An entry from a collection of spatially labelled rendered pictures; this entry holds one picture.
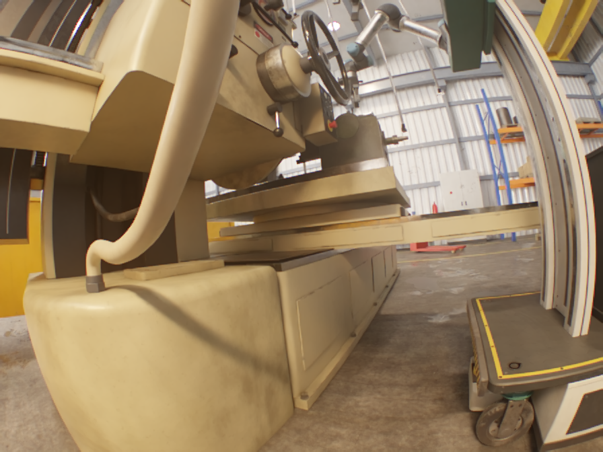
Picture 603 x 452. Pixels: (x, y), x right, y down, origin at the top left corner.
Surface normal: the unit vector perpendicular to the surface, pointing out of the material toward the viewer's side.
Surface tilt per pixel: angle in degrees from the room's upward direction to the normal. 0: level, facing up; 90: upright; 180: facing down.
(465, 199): 90
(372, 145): 90
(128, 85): 180
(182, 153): 141
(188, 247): 90
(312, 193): 90
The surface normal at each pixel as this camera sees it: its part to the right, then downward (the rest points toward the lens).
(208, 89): 0.74, 0.59
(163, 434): 0.66, -0.10
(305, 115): -0.47, 0.00
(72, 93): 0.88, -0.11
